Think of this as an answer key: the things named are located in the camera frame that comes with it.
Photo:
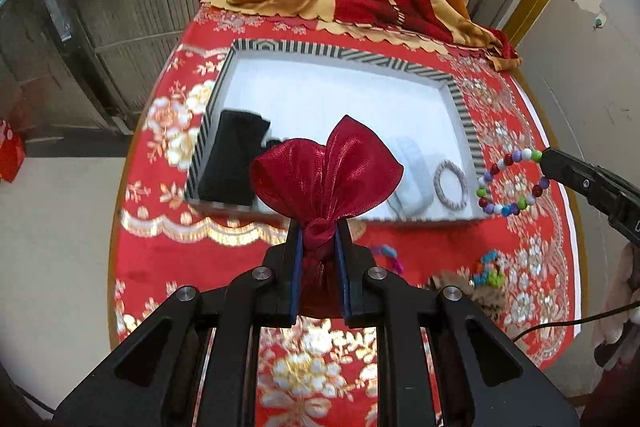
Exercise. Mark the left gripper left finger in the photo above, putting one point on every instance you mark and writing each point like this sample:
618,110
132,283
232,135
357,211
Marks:
193,361

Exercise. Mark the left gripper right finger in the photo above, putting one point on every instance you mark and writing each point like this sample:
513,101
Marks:
441,361

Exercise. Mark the grey beaded bangle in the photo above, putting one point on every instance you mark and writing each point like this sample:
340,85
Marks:
450,185

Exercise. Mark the red satin pouch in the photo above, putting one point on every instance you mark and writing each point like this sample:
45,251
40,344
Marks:
316,185

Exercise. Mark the black velvet pouch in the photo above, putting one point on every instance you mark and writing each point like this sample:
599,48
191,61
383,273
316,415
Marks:
239,139

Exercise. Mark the right hand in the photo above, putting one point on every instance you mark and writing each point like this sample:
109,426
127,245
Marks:
615,339

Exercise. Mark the red box on floor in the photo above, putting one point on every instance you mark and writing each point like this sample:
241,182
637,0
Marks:
12,152

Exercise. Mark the striped white tray box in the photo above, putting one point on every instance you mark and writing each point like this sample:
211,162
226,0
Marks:
304,89

